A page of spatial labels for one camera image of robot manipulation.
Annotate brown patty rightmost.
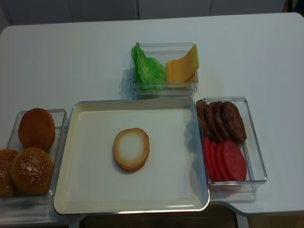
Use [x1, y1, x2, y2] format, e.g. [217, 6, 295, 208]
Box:
[221, 102, 247, 144]

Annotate clear bun container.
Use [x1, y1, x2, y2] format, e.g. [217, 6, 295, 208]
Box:
[0, 109, 68, 209]

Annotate tomato slice leftmost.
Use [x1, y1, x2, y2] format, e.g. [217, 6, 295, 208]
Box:
[203, 137, 215, 181]

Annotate clear patty tomato container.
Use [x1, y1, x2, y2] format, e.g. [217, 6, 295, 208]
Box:
[199, 97, 267, 192]

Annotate sesame bun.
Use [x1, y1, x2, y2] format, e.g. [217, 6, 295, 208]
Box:
[10, 147, 53, 195]
[0, 149, 18, 197]

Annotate stacked yellow cheese slices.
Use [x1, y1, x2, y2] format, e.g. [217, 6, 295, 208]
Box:
[166, 61, 196, 89]

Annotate brown patty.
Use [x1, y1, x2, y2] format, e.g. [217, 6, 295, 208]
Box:
[196, 99, 213, 142]
[213, 102, 231, 141]
[204, 102, 224, 144]
[221, 102, 247, 144]

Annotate sesame top bun left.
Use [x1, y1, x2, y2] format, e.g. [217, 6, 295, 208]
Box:
[0, 149, 18, 197]

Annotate bottom bun back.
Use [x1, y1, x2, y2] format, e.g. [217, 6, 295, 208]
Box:
[18, 108, 55, 151]

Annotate upright yellow cheese slice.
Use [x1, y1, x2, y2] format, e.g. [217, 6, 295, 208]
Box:
[170, 44, 200, 80]

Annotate sesame top bun right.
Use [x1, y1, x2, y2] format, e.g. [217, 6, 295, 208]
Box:
[10, 147, 53, 195]

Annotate bun front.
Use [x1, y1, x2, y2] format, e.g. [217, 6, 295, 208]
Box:
[114, 128, 150, 172]

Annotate brown patty leftmost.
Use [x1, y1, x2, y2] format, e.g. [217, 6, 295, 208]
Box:
[196, 99, 213, 142]

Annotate tomato slice rightmost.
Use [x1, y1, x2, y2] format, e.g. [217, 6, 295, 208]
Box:
[221, 140, 247, 181]

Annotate white metal serving tray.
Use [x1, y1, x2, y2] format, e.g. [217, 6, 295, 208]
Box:
[54, 98, 210, 215]

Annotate green lettuce leaf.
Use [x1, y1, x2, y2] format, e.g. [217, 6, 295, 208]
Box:
[131, 43, 167, 90]

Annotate tomato slice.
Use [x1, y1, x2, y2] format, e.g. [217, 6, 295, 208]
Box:
[203, 137, 215, 181]
[209, 142, 222, 182]
[216, 143, 231, 181]
[221, 140, 247, 181]

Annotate clear lettuce cheese container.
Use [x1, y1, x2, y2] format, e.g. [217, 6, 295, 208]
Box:
[129, 43, 198, 99]

